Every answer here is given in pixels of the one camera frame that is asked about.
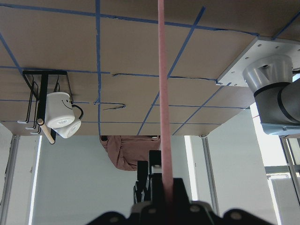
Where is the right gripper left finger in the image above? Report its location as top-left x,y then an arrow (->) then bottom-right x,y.
132,150 -> 165,225

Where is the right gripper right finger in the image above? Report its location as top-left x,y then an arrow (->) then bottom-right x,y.
173,178 -> 218,225

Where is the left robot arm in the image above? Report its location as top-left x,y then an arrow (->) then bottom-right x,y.
243,55 -> 300,136

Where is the brown cloth bundle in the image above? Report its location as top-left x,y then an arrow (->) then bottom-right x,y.
99,135 -> 161,171

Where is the white mug near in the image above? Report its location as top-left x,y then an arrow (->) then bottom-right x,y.
54,119 -> 82,139

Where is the white mug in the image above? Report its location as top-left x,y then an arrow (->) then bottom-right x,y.
54,119 -> 82,139
45,92 -> 75,129

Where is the white mug far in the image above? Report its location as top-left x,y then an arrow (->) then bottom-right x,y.
45,92 -> 75,129

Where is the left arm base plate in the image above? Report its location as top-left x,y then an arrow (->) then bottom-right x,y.
217,37 -> 300,91

